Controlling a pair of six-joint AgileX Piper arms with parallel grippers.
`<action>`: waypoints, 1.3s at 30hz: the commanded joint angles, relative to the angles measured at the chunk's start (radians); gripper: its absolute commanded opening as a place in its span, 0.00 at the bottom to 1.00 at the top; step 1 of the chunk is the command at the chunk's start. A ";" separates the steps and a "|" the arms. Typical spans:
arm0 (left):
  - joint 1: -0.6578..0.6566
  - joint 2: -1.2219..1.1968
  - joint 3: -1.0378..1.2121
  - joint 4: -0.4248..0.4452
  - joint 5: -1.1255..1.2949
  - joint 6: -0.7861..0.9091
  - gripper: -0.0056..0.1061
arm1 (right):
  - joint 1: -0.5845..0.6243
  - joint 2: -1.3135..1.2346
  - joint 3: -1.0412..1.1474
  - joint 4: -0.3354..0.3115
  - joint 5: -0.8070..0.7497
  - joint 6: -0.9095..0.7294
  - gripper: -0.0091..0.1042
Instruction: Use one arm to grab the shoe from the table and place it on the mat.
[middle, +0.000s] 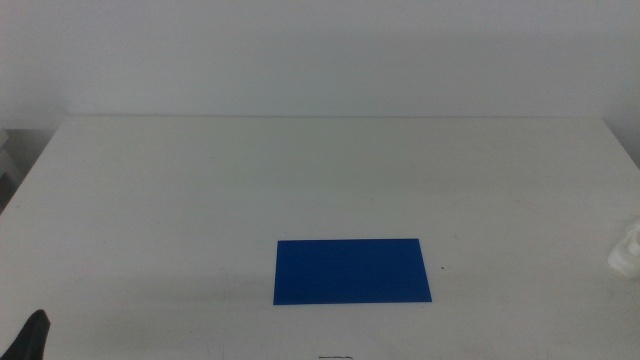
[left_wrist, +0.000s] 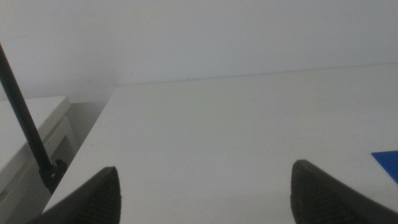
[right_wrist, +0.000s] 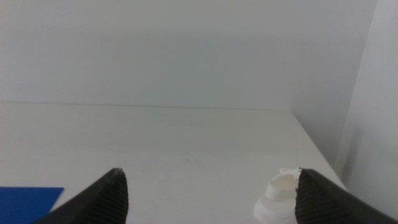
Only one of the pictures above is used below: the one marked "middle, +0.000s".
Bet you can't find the blue rectangular mat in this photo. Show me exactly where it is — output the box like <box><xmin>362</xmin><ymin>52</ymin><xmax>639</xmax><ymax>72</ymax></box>
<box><xmin>272</xmin><ymin>238</ymin><xmax>433</xmax><ymax>306</ymax></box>

